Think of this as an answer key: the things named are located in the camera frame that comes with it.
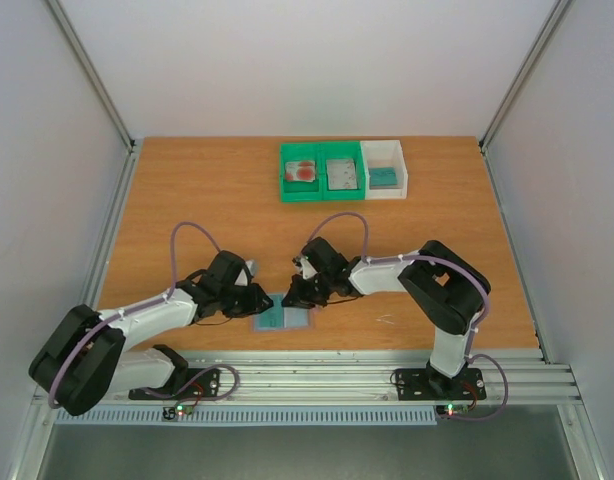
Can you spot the right circuit board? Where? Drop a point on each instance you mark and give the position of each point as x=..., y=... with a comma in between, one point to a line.
x=452, y=410

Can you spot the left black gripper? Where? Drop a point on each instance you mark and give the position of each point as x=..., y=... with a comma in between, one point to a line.
x=254, y=307

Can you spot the middle green bin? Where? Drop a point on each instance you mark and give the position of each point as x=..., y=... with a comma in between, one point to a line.
x=342, y=149

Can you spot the left circuit board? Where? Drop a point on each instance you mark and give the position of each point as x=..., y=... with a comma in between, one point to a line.
x=179, y=412

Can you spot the circuit board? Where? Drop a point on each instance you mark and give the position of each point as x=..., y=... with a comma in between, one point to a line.
x=452, y=410
x=179, y=412

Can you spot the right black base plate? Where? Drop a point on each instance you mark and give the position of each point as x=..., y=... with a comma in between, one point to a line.
x=418, y=384

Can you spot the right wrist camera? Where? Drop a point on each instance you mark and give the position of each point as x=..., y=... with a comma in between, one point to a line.
x=305, y=268

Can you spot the left green bin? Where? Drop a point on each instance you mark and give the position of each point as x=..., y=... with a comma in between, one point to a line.
x=298, y=192

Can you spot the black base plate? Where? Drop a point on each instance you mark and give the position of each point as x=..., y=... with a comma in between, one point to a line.
x=207, y=382
x=418, y=384

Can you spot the white bin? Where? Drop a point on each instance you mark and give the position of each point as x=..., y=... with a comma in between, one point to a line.
x=385, y=153

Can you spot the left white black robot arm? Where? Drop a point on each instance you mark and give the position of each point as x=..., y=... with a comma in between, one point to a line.
x=87, y=355

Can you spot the aluminium corner post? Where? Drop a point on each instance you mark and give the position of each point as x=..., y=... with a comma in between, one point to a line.
x=61, y=17
x=539, y=45

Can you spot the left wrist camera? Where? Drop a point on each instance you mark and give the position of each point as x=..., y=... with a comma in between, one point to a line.
x=247, y=273

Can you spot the teal card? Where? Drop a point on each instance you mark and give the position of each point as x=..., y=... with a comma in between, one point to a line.
x=271, y=319
x=383, y=178

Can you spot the red patterned card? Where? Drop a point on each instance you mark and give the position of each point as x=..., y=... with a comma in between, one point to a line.
x=304, y=171

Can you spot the green bin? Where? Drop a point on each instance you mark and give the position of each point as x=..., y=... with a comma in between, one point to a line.
x=298, y=192
x=342, y=149

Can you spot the grey slotted cable duct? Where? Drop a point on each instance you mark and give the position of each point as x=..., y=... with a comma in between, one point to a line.
x=254, y=416

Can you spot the right aluminium corner post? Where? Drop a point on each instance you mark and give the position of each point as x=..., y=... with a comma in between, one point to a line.
x=539, y=45

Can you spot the white floral VIP card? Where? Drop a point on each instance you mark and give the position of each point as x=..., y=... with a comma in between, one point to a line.
x=342, y=174

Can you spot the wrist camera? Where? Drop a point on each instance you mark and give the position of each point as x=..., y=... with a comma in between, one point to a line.
x=247, y=273
x=305, y=268

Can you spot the teal card in bin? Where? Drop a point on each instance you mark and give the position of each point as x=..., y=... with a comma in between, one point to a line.
x=383, y=178

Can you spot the left aluminium corner post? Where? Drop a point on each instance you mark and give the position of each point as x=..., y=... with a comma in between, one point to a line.
x=61, y=17

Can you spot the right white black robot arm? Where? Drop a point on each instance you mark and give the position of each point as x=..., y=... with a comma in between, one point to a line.
x=450, y=292

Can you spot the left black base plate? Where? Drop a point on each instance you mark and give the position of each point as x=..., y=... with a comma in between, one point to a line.
x=207, y=382

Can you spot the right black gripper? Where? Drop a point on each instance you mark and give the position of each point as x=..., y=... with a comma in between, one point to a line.
x=304, y=288

